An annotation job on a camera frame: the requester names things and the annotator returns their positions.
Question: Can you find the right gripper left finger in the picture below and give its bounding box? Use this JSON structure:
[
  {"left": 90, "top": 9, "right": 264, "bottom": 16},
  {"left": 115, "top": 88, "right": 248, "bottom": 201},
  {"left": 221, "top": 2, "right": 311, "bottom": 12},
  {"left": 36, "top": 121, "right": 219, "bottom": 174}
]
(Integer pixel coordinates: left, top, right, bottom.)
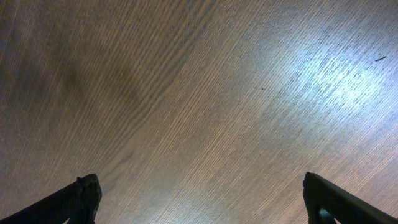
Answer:
[{"left": 1, "top": 174, "right": 102, "bottom": 224}]

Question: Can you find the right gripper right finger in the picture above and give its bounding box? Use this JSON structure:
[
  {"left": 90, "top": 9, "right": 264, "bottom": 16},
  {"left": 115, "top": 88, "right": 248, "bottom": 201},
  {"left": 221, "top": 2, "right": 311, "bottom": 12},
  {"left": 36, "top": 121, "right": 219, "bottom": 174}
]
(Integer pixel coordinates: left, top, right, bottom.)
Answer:
[{"left": 303, "top": 172, "right": 397, "bottom": 224}]

